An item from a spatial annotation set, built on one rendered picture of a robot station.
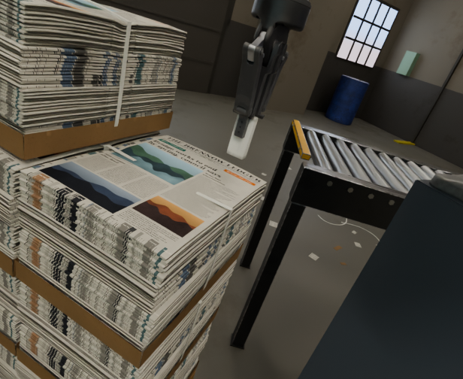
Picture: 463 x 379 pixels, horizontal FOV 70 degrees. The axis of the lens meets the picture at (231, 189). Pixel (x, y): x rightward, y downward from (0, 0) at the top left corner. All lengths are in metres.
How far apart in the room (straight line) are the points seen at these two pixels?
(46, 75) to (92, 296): 0.34
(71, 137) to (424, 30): 7.44
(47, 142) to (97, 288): 0.25
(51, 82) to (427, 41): 7.36
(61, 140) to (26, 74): 0.12
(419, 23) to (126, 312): 7.65
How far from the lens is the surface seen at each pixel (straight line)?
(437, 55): 7.51
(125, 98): 0.71
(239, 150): 0.53
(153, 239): 0.47
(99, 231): 0.51
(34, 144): 0.61
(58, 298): 0.65
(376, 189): 1.08
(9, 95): 0.60
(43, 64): 0.58
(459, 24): 7.51
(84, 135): 0.67
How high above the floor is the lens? 1.11
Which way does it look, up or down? 26 degrees down
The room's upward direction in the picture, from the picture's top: 18 degrees clockwise
